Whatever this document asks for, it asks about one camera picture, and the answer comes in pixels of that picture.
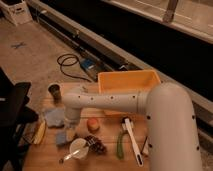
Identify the dark brown cup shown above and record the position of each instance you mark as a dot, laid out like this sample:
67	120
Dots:
54	90

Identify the green chili pepper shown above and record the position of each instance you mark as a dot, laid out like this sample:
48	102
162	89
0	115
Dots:
119	146

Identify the blue grey cloth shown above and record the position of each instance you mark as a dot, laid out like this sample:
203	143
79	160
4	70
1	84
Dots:
54	117

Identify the white cardboard box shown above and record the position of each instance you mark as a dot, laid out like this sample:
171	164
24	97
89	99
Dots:
17	13

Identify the bunch of dark grapes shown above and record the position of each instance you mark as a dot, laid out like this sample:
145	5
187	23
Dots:
96	145

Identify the yellow plastic bin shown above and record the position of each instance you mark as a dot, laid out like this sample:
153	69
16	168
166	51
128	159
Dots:
127	81

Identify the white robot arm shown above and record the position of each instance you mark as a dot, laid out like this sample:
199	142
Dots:
172	130

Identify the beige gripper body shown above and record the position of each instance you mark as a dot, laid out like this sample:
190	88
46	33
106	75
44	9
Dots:
70	134

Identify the white bowl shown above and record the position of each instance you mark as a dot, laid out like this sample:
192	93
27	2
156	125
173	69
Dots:
79	145

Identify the black chair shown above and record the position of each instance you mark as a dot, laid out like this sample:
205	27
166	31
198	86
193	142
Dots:
14	115

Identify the blue sponge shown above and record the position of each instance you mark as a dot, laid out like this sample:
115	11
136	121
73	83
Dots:
60	138

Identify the blue power box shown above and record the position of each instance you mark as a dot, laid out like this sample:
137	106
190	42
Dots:
87	64

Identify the white dish brush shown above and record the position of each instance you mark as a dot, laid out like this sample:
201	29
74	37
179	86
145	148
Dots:
127	126

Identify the yellow banana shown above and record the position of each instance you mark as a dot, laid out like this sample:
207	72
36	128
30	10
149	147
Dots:
40	133

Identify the orange peach fruit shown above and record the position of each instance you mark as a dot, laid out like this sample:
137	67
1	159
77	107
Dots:
93	124

